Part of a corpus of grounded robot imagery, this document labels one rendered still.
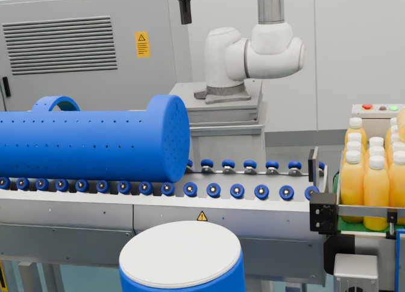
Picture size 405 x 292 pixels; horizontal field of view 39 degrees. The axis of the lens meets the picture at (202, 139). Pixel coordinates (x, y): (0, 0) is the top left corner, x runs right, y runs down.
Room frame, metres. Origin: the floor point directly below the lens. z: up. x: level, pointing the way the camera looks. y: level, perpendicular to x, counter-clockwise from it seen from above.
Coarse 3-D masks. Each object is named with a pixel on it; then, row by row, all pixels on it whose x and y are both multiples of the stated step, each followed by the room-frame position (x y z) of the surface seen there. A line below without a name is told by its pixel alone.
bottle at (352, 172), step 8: (360, 160) 1.46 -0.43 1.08; (344, 168) 1.46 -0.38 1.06; (352, 168) 1.44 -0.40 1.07; (360, 168) 1.45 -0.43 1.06; (344, 176) 1.45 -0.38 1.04; (352, 176) 1.44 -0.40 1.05; (360, 176) 1.44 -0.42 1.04; (344, 184) 1.45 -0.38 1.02; (352, 184) 1.44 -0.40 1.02; (360, 184) 1.44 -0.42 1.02; (344, 192) 1.45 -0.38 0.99; (352, 192) 1.44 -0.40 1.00; (360, 192) 1.44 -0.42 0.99; (344, 200) 1.45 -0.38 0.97; (352, 200) 1.44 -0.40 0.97; (360, 200) 1.44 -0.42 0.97; (344, 216) 1.45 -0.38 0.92; (352, 216) 1.44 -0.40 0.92
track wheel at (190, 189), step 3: (186, 183) 1.64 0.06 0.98; (189, 183) 1.64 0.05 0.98; (192, 183) 1.64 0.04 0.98; (186, 186) 1.64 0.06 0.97; (189, 186) 1.64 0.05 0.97; (192, 186) 1.63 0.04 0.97; (195, 186) 1.63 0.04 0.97; (183, 189) 1.64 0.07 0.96; (186, 189) 1.63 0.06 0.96; (189, 189) 1.63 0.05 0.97; (192, 189) 1.63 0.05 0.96; (195, 189) 1.62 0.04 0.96; (186, 192) 1.63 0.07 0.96; (189, 192) 1.62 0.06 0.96; (192, 192) 1.62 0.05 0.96; (195, 192) 1.62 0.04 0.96; (189, 195) 1.62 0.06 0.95; (192, 195) 1.62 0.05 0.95
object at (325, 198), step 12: (312, 192) 1.45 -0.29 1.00; (324, 192) 1.44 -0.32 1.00; (312, 204) 1.39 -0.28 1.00; (324, 204) 1.38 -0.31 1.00; (312, 216) 1.39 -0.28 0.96; (324, 216) 1.38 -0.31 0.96; (336, 216) 1.41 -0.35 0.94; (312, 228) 1.39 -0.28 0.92; (324, 228) 1.37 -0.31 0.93; (336, 228) 1.39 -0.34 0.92
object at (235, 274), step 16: (240, 256) 1.12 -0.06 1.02; (240, 272) 1.10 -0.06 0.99; (128, 288) 1.07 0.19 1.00; (144, 288) 1.04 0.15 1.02; (160, 288) 1.03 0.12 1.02; (176, 288) 1.02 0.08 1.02; (192, 288) 1.02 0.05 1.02; (208, 288) 1.02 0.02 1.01; (224, 288) 1.05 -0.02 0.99; (240, 288) 1.09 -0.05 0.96
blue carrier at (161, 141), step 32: (64, 96) 1.91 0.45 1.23; (160, 96) 1.77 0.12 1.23; (0, 128) 1.81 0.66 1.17; (32, 128) 1.77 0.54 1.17; (64, 128) 1.74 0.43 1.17; (96, 128) 1.70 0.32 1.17; (128, 128) 1.67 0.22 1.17; (160, 128) 1.64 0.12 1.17; (0, 160) 1.79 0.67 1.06; (32, 160) 1.76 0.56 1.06; (64, 160) 1.72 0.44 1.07; (96, 160) 1.69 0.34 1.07; (128, 160) 1.65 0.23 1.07; (160, 160) 1.62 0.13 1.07
